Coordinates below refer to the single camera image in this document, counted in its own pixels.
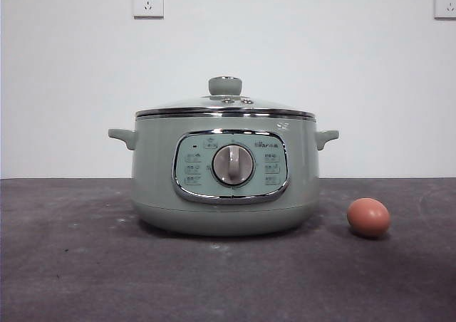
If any glass lid with green knob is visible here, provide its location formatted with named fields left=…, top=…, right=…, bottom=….
left=135, top=76, right=316, bottom=120

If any brown egg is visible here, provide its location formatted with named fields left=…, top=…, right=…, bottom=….
left=346, top=197, right=391, bottom=239

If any green electric cooking pot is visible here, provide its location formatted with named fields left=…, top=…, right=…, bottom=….
left=108, top=112, right=340, bottom=237

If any white wall socket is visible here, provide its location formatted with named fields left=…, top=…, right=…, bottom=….
left=433, top=0, right=456, bottom=20
left=133, top=0, right=165, bottom=19

